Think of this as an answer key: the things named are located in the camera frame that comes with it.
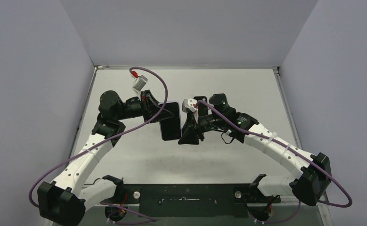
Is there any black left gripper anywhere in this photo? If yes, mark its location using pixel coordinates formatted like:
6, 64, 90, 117
115, 90, 175, 124

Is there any black phone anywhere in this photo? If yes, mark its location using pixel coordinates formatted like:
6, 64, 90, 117
159, 101, 182, 141

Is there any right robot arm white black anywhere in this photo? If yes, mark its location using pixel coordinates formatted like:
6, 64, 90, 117
178, 93, 331, 206

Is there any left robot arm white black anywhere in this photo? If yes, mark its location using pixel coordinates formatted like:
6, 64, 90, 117
37, 90, 175, 226

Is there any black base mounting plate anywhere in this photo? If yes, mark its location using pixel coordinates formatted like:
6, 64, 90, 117
121, 184, 259, 218

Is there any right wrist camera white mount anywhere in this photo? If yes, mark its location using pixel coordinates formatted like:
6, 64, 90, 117
181, 98, 199, 123

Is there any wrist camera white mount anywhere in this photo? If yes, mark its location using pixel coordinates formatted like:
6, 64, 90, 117
181, 98, 199, 123
131, 71, 148, 97

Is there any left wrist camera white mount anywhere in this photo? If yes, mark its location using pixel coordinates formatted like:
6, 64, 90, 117
131, 71, 148, 97

